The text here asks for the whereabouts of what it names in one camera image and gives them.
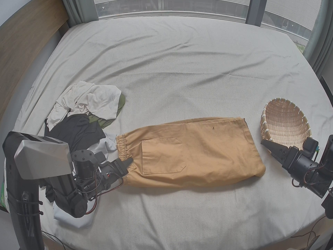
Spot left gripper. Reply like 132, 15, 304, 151
100, 158, 134, 185

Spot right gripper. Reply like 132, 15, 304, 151
261, 139, 316, 183

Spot tan shorts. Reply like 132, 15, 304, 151
115, 117, 266, 195

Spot pale grey garment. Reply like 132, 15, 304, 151
53, 132, 117, 229

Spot round woven basket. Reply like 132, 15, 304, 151
260, 98, 313, 152

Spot black garment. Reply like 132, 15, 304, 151
44, 114, 106, 204

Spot green garment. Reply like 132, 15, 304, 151
87, 93, 126, 130

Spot white garment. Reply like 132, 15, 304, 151
48, 81, 122, 131

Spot blue-green curtain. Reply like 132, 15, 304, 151
55, 0, 100, 27
302, 0, 333, 79

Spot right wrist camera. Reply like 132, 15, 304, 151
303, 137, 319, 158

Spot black cable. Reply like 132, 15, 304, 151
289, 231, 316, 248

